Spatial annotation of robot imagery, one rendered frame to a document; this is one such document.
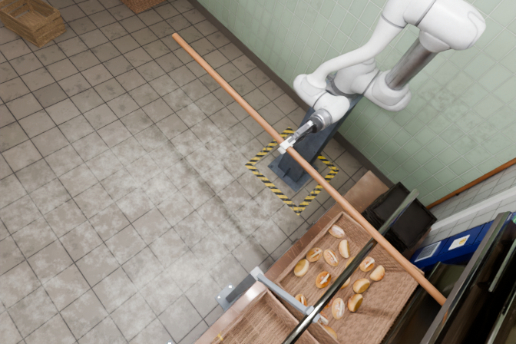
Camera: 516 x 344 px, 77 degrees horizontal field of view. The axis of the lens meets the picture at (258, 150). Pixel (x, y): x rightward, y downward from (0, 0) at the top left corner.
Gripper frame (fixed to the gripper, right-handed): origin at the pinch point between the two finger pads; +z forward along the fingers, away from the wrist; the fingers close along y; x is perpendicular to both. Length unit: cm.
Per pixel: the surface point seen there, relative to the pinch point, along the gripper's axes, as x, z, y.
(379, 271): -74, -20, 53
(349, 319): -78, 9, 59
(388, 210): -55, -44, 40
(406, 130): -31, -121, 58
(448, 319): -74, 19, -25
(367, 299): -78, -5, 56
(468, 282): -74, 5, -25
